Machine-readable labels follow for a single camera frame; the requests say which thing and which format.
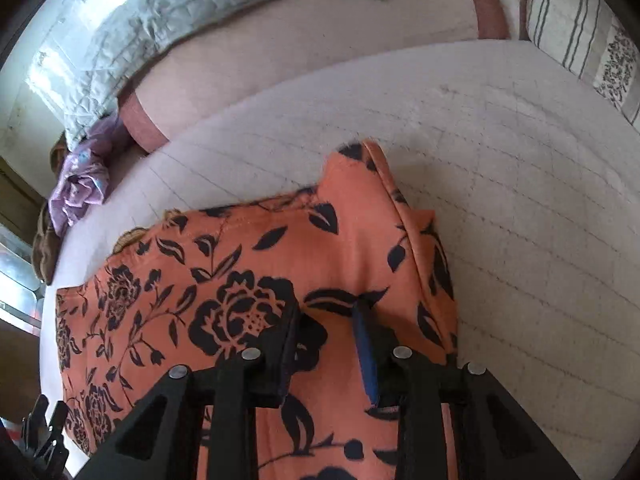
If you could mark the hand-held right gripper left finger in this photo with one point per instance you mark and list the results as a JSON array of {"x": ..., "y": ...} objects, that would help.
[{"x": 281, "y": 360}]

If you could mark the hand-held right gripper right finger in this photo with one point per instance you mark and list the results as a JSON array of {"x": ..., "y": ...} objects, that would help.
[{"x": 367, "y": 355}]

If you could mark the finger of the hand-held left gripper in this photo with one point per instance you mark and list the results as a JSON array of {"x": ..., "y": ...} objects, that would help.
[{"x": 42, "y": 435}]

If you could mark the orange black floral garment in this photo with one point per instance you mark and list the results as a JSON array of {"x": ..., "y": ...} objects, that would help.
[{"x": 280, "y": 260}]

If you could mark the brown cloth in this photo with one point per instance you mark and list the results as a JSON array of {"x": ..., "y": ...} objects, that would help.
[{"x": 47, "y": 255}]

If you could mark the wooden door with stained glass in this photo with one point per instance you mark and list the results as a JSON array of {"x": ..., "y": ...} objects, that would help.
[{"x": 20, "y": 210}]

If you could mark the white quilted mattress pad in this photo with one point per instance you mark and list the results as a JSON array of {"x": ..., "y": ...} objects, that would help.
[{"x": 500, "y": 160}]

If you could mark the purple patterned cloth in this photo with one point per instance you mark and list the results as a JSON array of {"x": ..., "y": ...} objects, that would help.
[{"x": 82, "y": 180}]

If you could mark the pink blanket with maroon border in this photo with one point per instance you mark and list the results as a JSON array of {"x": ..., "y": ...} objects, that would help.
[{"x": 300, "y": 35}]

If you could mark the grey-blue quilted blanket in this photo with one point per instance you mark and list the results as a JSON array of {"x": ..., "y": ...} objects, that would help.
[{"x": 150, "y": 25}]

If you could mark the striped floral pillow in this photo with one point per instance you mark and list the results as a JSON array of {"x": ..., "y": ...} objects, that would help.
[{"x": 575, "y": 15}]

